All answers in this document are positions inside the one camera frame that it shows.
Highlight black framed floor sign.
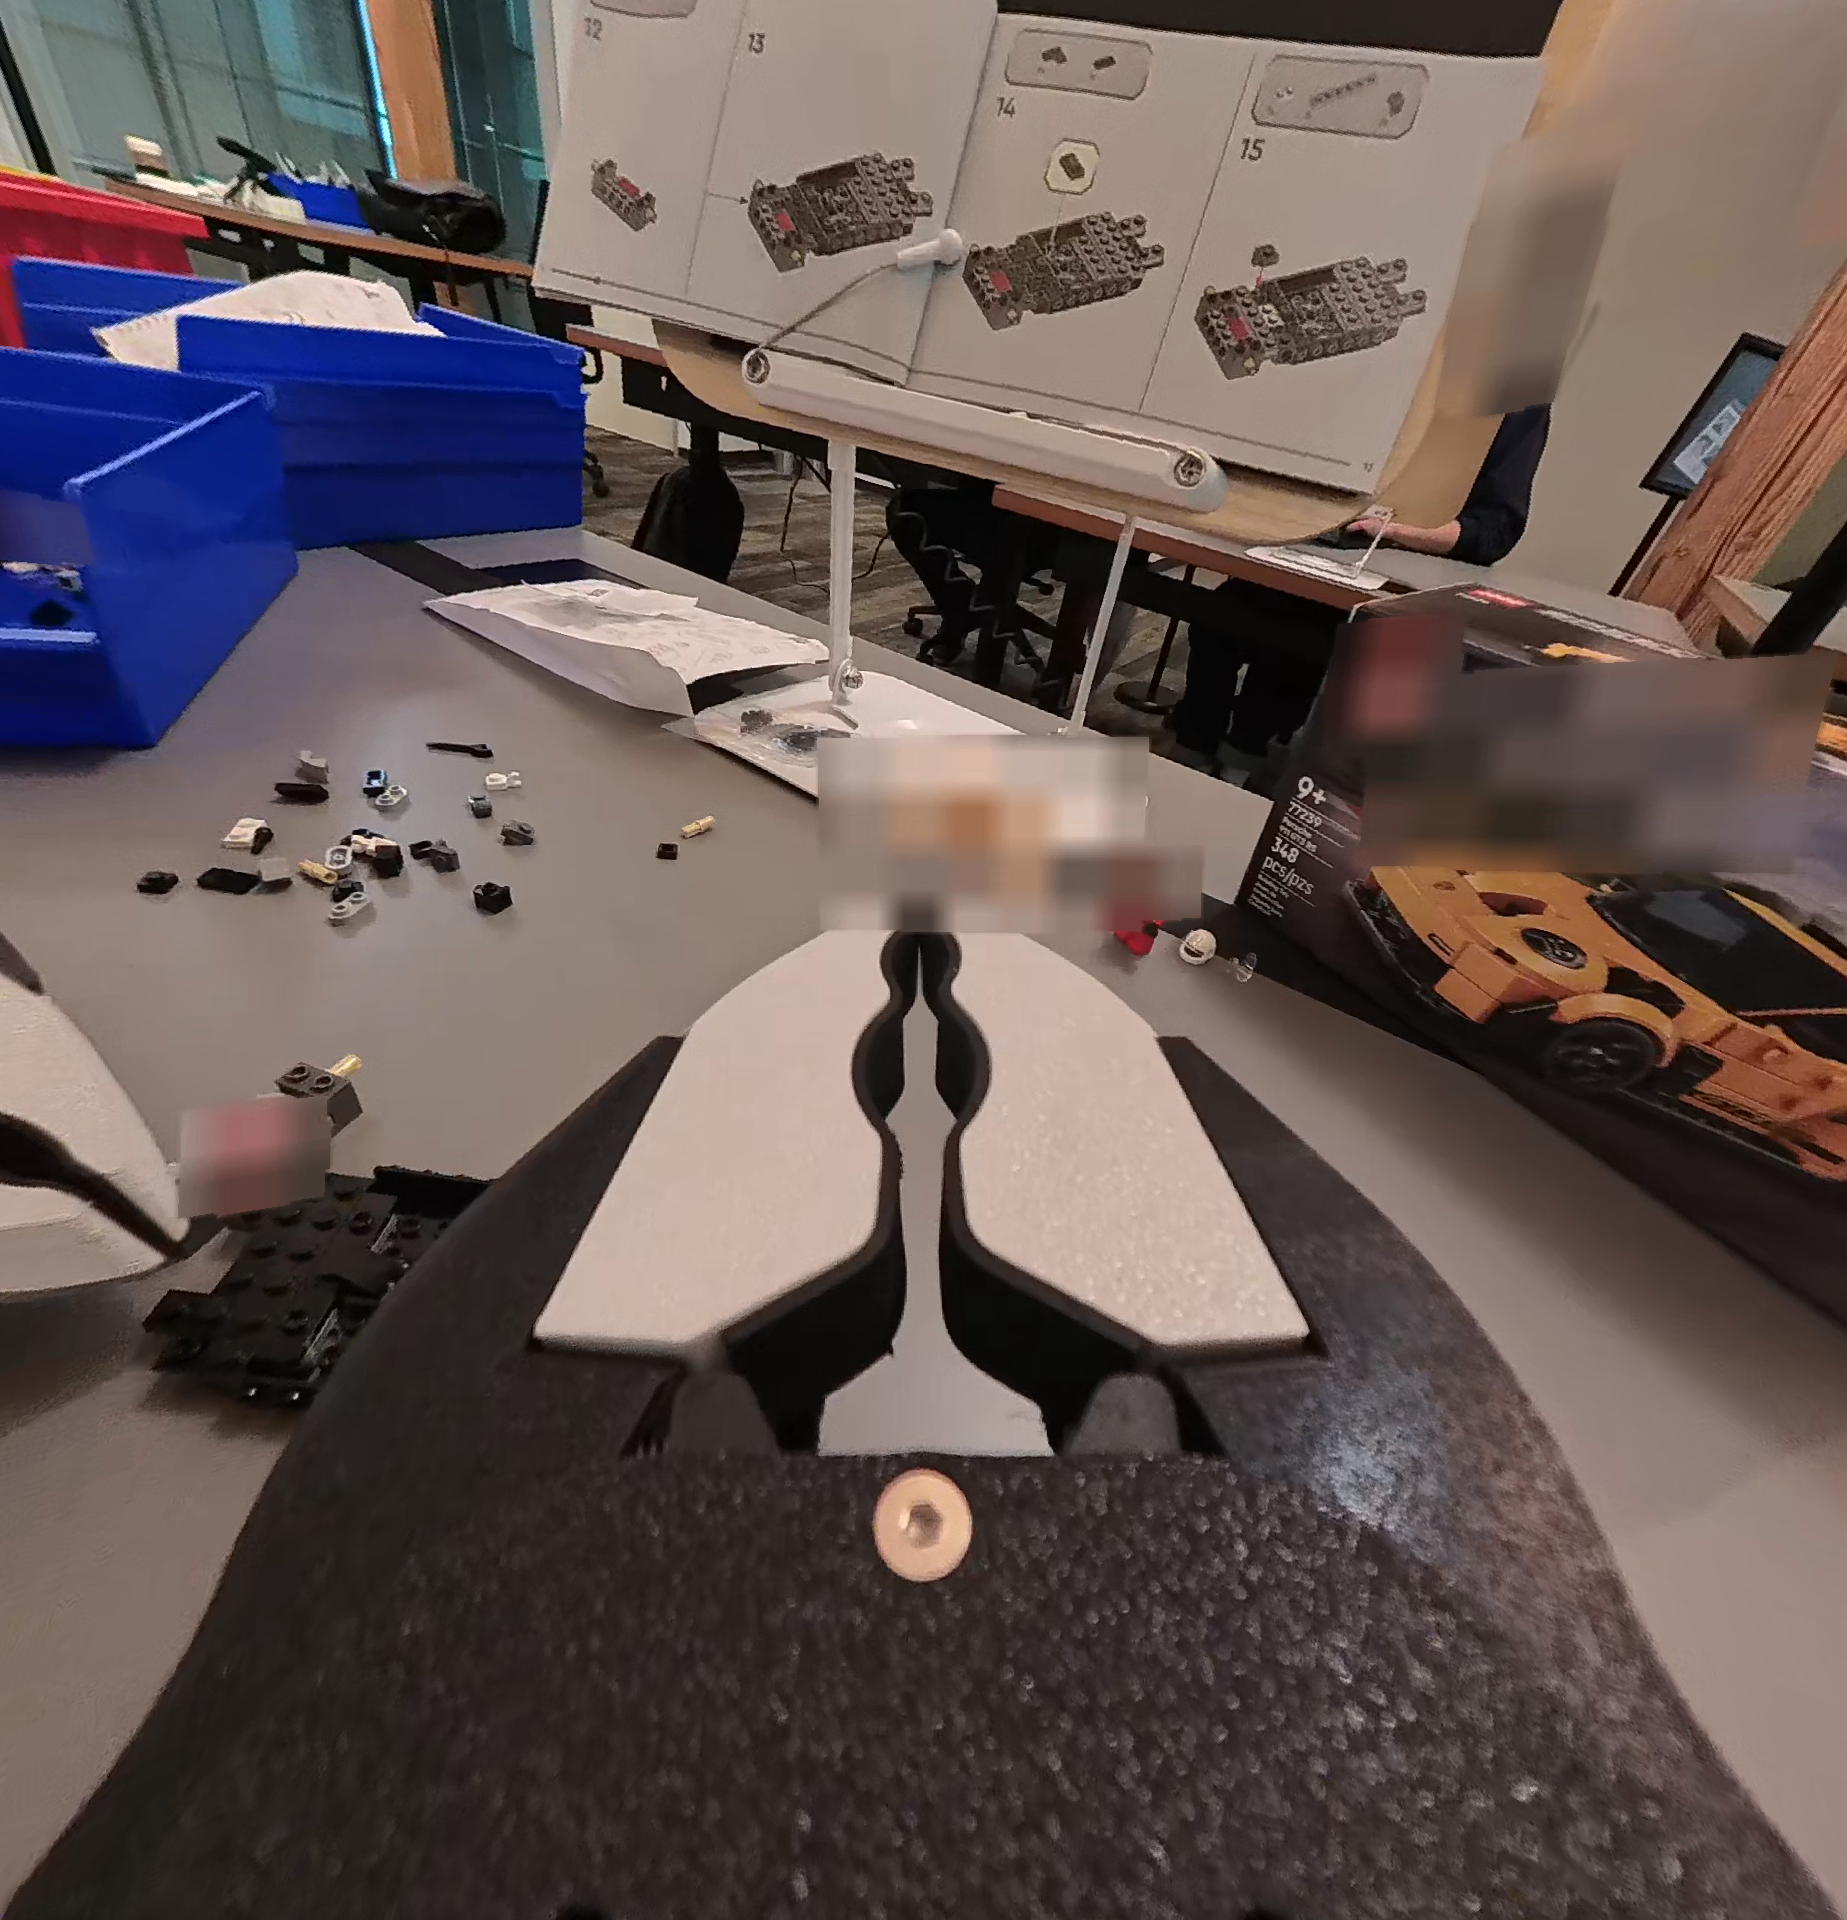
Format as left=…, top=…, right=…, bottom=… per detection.
left=1637, top=334, right=1789, bottom=499

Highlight clear acrylic paper holder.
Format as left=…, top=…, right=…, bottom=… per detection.
left=1250, top=508, right=1408, bottom=584

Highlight scattered small brick pieces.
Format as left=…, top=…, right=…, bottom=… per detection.
left=134, top=732, right=545, bottom=927

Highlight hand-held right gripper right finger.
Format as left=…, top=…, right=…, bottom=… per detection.
left=924, top=930, right=1315, bottom=1453

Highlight clear plastic parts bag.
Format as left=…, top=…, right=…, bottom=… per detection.
left=665, top=688, right=865, bottom=758

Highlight printed white paper bag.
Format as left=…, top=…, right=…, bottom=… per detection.
left=94, top=275, right=423, bottom=367
left=420, top=576, right=831, bottom=719

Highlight red plastic bin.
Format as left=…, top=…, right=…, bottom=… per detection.
left=0, top=162, right=208, bottom=349

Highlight wood-edged office desk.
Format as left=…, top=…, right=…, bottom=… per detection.
left=568, top=321, right=1473, bottom=721
left=94, top=162, right=543, bottom=324

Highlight black office chair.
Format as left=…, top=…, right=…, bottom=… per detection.
left=880, top=487, right=1067, bottom=684

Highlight dark backdrop board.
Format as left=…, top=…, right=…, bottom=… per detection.
left=994, top=0, right=1565, bottom=64

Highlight black toy car box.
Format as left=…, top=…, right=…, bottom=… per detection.
left=1234, top=582, right=1847, bottom=1343

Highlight grey axle brick assembly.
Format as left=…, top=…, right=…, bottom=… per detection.
left=272, top=1051, right=372, bottom=1130

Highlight wooden timber post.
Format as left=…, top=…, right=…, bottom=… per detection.
left=1609, top=224, right=1847, bottom=650

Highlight black bag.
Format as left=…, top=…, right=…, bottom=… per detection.
left=359, top=169, right=509, bottom=255

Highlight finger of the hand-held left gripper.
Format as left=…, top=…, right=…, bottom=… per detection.
left=0, top=1155, right=167, bottom=1303
left=0, top=897, right=193, bottom=1260

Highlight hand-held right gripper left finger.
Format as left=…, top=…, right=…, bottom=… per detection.
left=534, top=930, right=922, bottom=1453

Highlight brick building instruction booklet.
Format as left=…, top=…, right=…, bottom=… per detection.
left=530, top=0, right=1550, bottom=494

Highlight black backpack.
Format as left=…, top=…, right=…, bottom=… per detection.
left=629, top=463, right=749, bottom=589

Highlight black brick chassis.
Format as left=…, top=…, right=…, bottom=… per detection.
left=140, top=1161, right=493, bottom=1410

